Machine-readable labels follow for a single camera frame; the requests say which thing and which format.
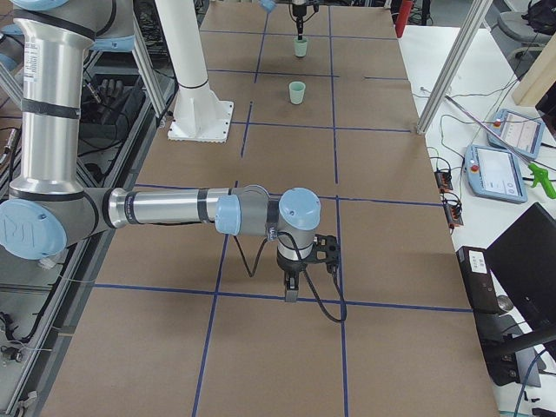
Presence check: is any green cup moved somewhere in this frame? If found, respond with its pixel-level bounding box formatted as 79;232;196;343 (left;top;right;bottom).
294;37;308;58

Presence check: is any white pedestal column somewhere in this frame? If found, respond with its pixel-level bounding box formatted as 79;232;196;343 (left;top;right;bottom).
156;1;234;142

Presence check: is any black monitor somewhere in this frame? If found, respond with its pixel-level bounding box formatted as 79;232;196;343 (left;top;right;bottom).
474;202;555;386

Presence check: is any blue teach pendant near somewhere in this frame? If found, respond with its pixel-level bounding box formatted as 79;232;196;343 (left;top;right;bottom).
464;144;527;203

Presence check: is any blue teach pendant far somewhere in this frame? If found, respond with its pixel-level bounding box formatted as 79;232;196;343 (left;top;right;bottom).
488;109;546;159

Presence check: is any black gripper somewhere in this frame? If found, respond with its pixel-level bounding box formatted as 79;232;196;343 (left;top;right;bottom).
277;255;312;303
290;0;318;41

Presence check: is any aluminium frame post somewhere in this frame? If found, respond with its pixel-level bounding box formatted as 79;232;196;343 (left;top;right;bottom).
416;0;493;135

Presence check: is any green cup on table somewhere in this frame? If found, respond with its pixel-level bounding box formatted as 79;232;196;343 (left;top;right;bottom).
288;81;306;105

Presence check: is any blue teach pendant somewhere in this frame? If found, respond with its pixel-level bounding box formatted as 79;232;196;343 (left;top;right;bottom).
488;109;546;159
464;144;527;203

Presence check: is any metal stand green clip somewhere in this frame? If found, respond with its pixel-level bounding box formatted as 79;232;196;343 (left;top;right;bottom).
444;95;555;199

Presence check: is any red cylinder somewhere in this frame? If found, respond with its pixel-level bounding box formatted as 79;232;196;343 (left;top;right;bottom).
394;0;414;39

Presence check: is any black box device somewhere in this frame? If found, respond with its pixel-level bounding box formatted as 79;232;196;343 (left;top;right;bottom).
456;246;514;314

